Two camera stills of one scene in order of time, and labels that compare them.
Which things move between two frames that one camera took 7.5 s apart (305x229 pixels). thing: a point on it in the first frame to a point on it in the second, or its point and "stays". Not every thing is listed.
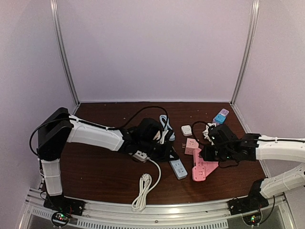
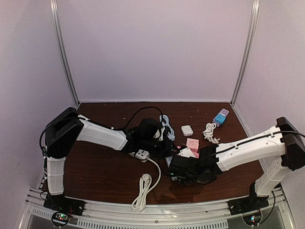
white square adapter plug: (187, 130) stays
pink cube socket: (191, 144) stays
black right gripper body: (222, 155) to (188, 182)
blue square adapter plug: (219, 119) stays
